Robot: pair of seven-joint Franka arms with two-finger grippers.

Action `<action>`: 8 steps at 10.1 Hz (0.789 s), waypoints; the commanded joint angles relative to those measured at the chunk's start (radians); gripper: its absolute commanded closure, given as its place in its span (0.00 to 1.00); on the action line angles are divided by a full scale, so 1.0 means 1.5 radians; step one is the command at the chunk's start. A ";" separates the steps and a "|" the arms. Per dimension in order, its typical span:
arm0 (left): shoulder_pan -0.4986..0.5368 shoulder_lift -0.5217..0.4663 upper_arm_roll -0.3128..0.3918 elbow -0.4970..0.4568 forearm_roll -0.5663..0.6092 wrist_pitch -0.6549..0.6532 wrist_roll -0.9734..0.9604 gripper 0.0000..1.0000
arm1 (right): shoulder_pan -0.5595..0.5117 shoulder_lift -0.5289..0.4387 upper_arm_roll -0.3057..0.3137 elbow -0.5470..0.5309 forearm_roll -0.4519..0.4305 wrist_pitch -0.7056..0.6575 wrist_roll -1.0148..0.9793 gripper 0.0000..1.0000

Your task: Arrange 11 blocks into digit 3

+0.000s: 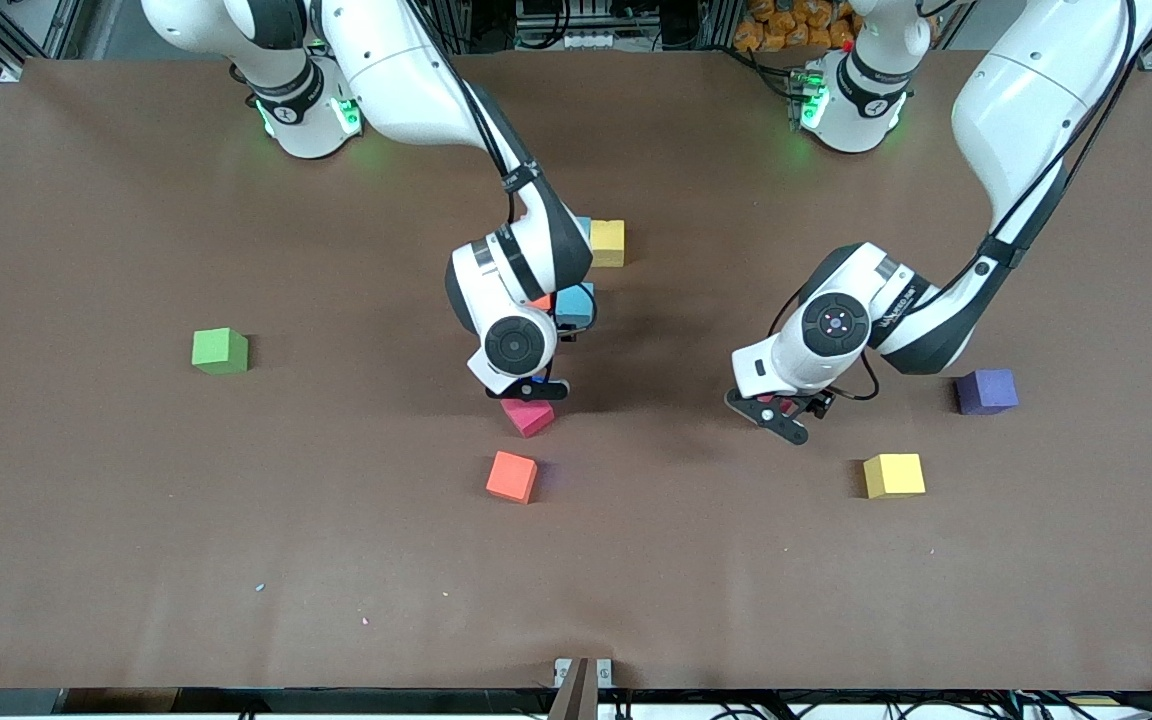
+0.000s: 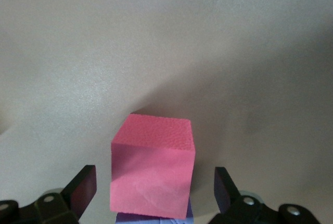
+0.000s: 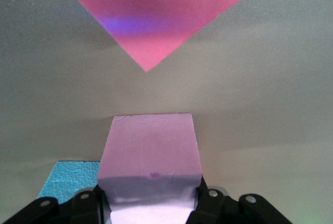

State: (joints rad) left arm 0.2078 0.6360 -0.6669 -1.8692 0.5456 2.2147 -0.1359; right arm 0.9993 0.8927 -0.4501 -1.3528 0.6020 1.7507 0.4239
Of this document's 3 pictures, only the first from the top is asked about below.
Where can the red foam cube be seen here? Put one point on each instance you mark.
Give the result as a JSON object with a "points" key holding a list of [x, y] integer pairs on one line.
{"points": [[528, 418], [782, 406]]}

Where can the yellow foam cube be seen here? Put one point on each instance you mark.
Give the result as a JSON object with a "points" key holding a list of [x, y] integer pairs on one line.
{"points": [[607, 243], [894, 475]]}

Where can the orange fruit pile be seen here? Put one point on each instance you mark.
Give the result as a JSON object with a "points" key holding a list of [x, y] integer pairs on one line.
{"points": [[786, 25]]}

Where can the metal table edge bracket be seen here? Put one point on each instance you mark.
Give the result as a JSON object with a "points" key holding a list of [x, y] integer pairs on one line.
{"points": [[562, 670]]}

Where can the orange foam cube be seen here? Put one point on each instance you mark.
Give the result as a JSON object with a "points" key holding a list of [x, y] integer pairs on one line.
{"points": [[512, 476], [540, 301]]}

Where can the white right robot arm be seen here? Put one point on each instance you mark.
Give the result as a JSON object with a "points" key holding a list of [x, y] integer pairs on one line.
{"points": [[513, 343]]}

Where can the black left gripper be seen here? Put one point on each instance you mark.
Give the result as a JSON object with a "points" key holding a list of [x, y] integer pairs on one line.
{"points": [[816, 402]]}

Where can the purple foam cube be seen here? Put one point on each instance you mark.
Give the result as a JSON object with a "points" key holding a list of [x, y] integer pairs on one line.
{"points": [[986, 391]]}

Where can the cyan foam cube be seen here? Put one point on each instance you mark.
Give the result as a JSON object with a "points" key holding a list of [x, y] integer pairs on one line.
{"points": [[584, 226], [576, 305]]}

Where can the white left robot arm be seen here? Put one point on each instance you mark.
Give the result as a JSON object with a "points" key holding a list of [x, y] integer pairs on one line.
{"points": [[836, 322]]}

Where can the green foam cube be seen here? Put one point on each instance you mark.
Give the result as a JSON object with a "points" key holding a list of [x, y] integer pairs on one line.
{"points": [[219, 351]]}

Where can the white power strip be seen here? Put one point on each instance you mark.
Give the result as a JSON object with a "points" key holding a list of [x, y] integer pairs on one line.
{"points": [[591, 40]]}

